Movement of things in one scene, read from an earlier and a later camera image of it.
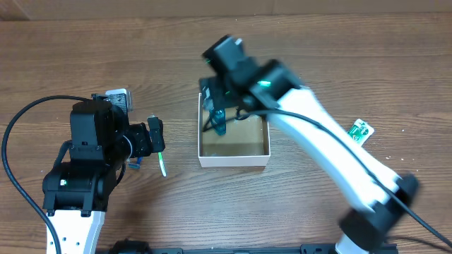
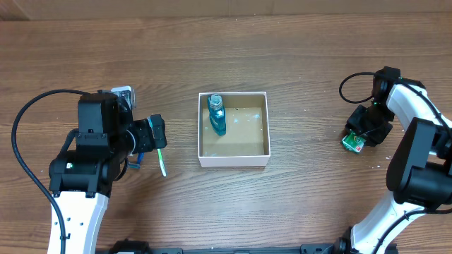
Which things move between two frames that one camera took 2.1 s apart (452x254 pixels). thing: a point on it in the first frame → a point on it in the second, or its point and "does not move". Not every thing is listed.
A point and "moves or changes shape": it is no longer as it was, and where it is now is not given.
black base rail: x=135 y=247 does not move
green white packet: x=360 y=132 moves or changes shape
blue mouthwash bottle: x=217 y=116 does not move
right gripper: x=215 y=87 → x=373 y=137
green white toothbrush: x=160 y=158 does not move
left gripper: x=144 y=145 does not move
